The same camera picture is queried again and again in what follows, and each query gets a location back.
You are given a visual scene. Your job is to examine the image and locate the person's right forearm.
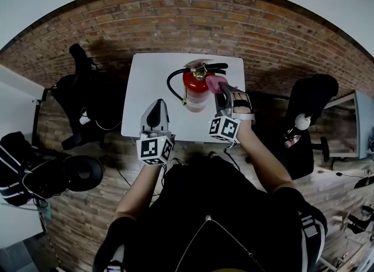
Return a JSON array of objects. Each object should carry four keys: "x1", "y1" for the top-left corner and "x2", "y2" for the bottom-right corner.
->
[{"x1": 235, "y1": 123, "x2": 295, "y2": 194}]

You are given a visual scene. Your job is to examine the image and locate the person's left forearm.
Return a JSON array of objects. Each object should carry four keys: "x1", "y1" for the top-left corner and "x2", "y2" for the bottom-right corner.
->
[{"x1": 115, "y1": 162, "x2": 164, "y2": 222}]

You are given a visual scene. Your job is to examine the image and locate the small white bag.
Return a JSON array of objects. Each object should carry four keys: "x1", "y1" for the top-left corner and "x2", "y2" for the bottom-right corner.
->
[{"x1": 78, "y1": 107, "x2": 91, "y2": 125}]

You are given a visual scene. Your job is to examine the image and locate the person's right hand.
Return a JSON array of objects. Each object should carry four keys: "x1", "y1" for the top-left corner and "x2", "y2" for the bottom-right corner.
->
[{"x1": 231, "y1": 91, "x2": 253, "y2": 115}]

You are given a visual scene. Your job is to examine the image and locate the small red-white bottle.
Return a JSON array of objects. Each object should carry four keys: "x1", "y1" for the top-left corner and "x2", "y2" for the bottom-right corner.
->
[{"x1": 284, "y1": 134, "x2": 302, "y2": 149}]

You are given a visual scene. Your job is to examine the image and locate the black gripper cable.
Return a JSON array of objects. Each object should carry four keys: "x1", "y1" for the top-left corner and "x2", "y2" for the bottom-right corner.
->
[{"x1": 223, "y1": 145, "x2": 241, "y2": 172}]

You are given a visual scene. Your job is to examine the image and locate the person's black shirt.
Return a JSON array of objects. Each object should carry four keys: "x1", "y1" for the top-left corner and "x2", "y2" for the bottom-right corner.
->
[{"x1": 93, "y1": 156, "x2": 328, "y2": 272}]

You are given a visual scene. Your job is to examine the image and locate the red fire extinguisher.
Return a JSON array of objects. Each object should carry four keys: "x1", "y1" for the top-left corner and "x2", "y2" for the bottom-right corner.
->
[{"x1": 166, "y1": 59, "x2": 229, "y2": 114}]

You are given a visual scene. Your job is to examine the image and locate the grey desk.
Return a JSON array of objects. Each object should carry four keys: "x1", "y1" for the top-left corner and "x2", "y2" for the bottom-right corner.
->
[{"x1": 320, "y1": 90, "x2": 374, "y2": 161}]

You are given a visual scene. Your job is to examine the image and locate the black office chair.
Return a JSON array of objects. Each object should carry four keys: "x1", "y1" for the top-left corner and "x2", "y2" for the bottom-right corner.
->
[
  {"x1": 31, "y1": 43, "x2": 127, "y2": 151},
  {"x1": 279, "y1": 73, "x2": 340, "y2": 181}
]

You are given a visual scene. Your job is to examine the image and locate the white round plush ball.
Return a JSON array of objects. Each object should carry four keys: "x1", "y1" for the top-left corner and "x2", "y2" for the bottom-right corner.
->
[{"x1": 293, "y1": 112, "x2": 312, "y2": 131}]

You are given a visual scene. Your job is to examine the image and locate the black floor cable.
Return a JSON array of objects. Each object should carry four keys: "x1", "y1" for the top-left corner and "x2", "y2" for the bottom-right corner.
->
[{"x1": 99, "y1": 154, "x2": 132, "y2": 188}]

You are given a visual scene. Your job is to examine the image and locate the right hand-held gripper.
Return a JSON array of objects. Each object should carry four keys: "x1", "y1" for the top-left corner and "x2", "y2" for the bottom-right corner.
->
[{"x1": 207, "y1": 82, "x2": 257, "y2": 143}]

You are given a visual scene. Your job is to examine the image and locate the black round-backed chair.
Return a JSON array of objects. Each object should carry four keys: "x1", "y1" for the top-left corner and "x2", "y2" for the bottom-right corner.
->
[{"x1": 62, "y1": 154, "x2": 105, "y2": 192}]

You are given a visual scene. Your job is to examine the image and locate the pink cloth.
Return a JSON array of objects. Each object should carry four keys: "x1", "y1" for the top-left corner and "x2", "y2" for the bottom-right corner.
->
[{"x1": 205, "y1": 74, "x2": 229, "y2": 94}]

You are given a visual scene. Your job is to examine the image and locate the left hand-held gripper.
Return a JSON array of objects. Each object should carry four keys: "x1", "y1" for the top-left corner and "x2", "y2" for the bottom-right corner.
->
[{"x1": 135, "y1": 98, "x2": 177, "y2": 167}]

